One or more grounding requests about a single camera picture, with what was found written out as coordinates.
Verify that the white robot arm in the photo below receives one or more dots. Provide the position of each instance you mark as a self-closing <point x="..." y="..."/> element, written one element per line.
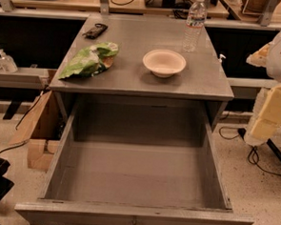
<point x="273" y="67"/>

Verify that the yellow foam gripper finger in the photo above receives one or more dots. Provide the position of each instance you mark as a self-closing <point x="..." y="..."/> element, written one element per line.
<point x="259" y="58"/>
<point x="266" y="119"/>

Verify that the clear sanitizer bottle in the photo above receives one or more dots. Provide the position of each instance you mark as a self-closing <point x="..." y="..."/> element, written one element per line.
<point x="7" y="63"/>

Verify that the small black device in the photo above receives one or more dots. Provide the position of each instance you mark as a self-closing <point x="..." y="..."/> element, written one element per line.
<point x="97" y="30"/>

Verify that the white paper bowl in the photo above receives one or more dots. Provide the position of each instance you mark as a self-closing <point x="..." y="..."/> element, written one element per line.
<point x="164" y="63"/>

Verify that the grey lower shelf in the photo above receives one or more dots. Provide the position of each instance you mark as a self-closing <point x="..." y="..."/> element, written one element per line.
<point x="26" y="78"/>

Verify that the open grey top drawer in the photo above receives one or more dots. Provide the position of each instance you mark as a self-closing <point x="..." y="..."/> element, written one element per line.
<point x="121" y="158"/>

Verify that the cardboard box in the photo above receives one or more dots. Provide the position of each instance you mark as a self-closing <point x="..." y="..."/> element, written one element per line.
<point x="38" y="131"/>

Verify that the green rice chip bag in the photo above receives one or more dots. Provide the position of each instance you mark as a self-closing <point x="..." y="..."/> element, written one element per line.
<point x="91" y="60"/>

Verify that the clear plastic water bottle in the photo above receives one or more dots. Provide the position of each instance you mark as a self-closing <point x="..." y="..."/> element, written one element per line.
<point x="194" y="24"/>

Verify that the wooden workbench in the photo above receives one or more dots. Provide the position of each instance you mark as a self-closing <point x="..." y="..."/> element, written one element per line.
<point x="222" y="10"/>

